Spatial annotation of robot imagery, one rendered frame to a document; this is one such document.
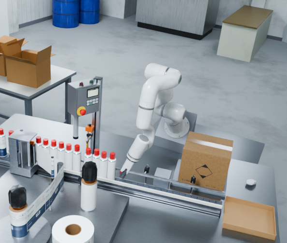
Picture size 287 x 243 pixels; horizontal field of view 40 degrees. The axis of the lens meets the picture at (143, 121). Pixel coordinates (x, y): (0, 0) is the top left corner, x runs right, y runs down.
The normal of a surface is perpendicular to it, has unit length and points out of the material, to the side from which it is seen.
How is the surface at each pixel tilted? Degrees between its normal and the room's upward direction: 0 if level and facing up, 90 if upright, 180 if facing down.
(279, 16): 90
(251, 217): 0
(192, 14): 90
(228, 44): 90
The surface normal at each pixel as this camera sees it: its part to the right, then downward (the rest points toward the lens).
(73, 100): -0.75, 0.25
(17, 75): -0.33, 0.42
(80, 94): 0.66, 0.41
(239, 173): 0.10, -0.87
